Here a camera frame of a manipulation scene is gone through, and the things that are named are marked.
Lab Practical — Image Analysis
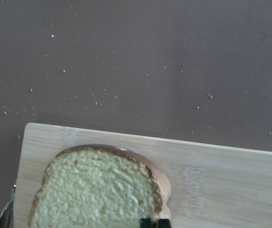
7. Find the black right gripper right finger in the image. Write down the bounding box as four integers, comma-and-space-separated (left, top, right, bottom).
159, 218, 171, 228

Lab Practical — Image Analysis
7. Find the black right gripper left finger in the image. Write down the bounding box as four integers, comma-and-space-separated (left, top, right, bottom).
140, 218, 153, 228

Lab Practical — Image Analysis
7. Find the bread slice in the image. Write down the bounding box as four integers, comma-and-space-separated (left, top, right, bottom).
28, 144, 171, 228

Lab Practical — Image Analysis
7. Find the wooden cutting board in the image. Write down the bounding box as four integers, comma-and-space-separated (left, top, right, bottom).
13, 123, 272, 228

